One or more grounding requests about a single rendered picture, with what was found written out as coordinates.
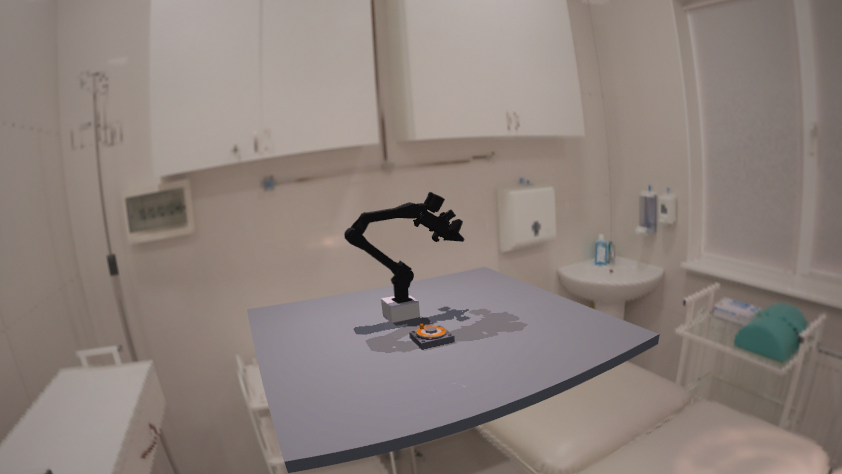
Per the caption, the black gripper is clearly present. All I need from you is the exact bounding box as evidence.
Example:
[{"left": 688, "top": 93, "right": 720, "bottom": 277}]
[{"left": 429, "top": 216, "right": 465, "bottom": 242}]

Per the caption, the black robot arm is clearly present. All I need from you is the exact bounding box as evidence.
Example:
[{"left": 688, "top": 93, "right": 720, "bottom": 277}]
[{"left": 345, "top": 192, "right": 445, "bottom": 303}]

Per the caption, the orange round plate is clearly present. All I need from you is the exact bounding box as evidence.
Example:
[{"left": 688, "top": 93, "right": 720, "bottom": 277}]
[{"left": 416, "top": 324, "right": 446, "bottom": 338}]

